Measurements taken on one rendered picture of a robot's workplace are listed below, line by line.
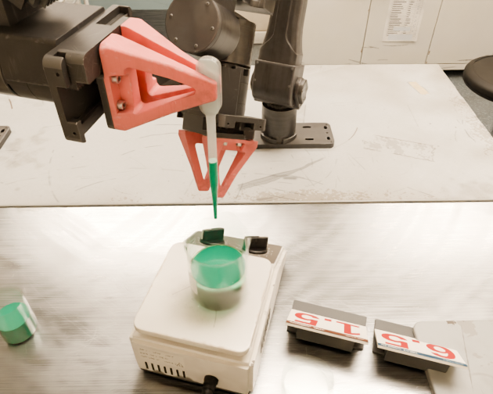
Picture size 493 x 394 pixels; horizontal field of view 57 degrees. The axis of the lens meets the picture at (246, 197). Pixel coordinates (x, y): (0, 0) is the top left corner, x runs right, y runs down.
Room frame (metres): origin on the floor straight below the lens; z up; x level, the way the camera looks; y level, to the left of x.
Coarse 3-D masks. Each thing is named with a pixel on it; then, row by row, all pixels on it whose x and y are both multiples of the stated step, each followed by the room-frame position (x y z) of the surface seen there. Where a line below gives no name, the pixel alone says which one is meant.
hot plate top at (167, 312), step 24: (168, 264) 0.33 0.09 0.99; (264, 264) 0.33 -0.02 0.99; (168, 288) 0.29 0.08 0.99; (264, 288) 0.29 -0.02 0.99; (144, 312) 0.27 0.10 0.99; (168, 312) 0.27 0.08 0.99; (192, 312) 0.27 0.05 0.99; (240, 312) 0.27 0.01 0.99; (168, 336) 0.24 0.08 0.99; (192, 336) 0.24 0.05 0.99; (216, 336) 0.24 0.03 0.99; (240, 336) 0.24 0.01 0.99
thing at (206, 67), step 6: (204, 60) 0.29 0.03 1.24; (210, 60) 0.29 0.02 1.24; (216, 60) 0.29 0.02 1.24; (198, 66) 0.30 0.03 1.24; (204, 66) 0.29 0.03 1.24; (210, 66) 0.29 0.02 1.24; (216, 66) 0.29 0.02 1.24; (204, 72) 0.29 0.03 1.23; (210, 72) 0.29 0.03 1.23; (216, 72) 0.29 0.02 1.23; (216, 78) 0.29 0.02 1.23; (210, 102) 0.29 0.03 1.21; (216, 102) 0.29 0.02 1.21; (204, 108) 0.29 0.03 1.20; (210, 108) 0.29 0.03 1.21; (216, 108) 0.29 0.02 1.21
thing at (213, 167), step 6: (216, 162) 0.29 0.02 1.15; (210, 168) 0.29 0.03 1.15; (216, 168) 0.29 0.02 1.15; (210, 174) 0.29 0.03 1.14; (216, 174) 0.29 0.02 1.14; (210, 180) 0.29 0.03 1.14; (216, 180) 0.29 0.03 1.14; (216, 186) 0.29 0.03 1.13; (216, 192) 0.29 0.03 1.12; (216, 198) 0.29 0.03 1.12; (216, 204) 0.30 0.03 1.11; (216, 210) 0.30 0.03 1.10; (216, 216) 0.30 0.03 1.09
